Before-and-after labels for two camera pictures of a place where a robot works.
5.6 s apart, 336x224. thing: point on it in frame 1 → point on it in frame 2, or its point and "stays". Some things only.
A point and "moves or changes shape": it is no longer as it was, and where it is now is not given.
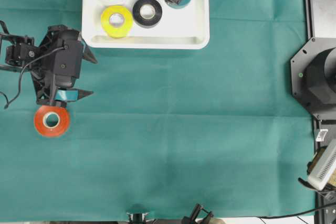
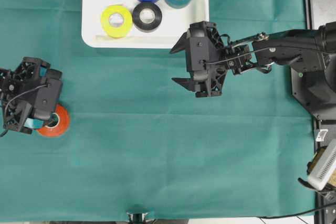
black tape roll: [144, 22] moves or changes shape
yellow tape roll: [113, 31] stays
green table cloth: [164, 129] stays
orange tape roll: [42, 128] stays
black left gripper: [59, 67] → [18, 89]
